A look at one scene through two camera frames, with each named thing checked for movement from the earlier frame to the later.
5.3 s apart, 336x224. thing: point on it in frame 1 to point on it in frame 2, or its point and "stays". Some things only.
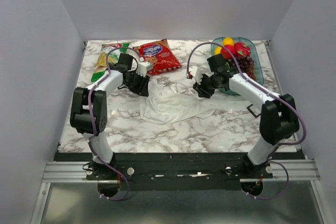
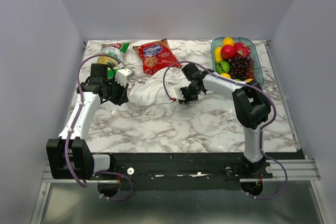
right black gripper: (202, 92) to (186, 99)
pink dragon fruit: (241, 49) stays
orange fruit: (228, 41) stays
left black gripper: (143, 88) to (123, 97)
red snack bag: (160, 54) stays
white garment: (171, 102) to (151, 91)
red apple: (226, 54) stays
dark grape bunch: (247, 64) stays
